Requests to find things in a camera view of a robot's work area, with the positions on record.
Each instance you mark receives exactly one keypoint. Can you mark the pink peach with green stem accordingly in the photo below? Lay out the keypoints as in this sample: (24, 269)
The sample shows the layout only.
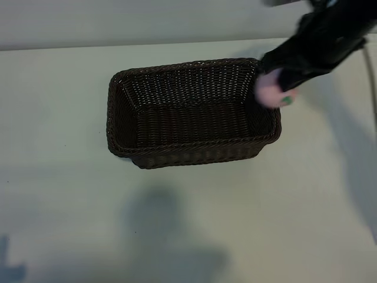
(268, 91)

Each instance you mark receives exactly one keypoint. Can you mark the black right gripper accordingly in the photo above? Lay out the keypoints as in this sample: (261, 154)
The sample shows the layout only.
(324, 47)

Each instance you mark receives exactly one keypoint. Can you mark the dark brown woven basket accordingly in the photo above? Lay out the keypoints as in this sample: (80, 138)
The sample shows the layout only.
(191, 118)

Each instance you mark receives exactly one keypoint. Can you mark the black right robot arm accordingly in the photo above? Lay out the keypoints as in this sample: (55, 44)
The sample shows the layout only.
(324, 6)

